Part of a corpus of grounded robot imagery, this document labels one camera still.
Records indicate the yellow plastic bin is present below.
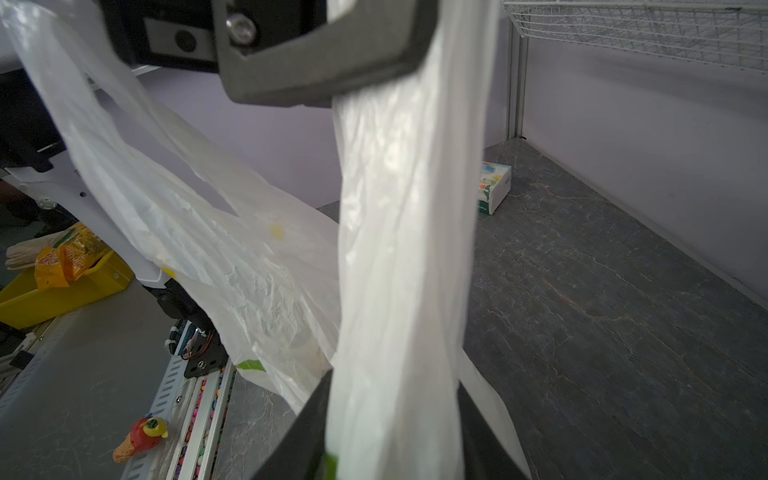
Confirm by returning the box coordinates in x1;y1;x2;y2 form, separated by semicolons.
1;252;134;330

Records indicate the orange snack packet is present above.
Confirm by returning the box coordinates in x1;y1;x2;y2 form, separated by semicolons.
34;222;111;290

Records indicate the colourful picture card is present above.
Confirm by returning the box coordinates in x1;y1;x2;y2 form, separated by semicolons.
478;162;512;215

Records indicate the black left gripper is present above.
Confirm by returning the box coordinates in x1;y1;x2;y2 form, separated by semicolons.
99;0;438;107

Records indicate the white wire wall shelf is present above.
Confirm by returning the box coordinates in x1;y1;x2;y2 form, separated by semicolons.
502;0;767;74

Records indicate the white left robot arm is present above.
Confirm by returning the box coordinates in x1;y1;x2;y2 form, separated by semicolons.
1;1;340;389

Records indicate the white plastic bag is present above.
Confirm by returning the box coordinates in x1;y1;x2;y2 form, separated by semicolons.
0;0;534;480

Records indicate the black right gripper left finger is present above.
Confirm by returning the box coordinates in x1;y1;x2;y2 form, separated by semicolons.
252;371;334;480

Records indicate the toy ice cream cone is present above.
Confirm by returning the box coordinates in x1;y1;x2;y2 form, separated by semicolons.
112;415;169;464

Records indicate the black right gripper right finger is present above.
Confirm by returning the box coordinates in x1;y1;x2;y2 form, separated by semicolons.
457;384;526;480

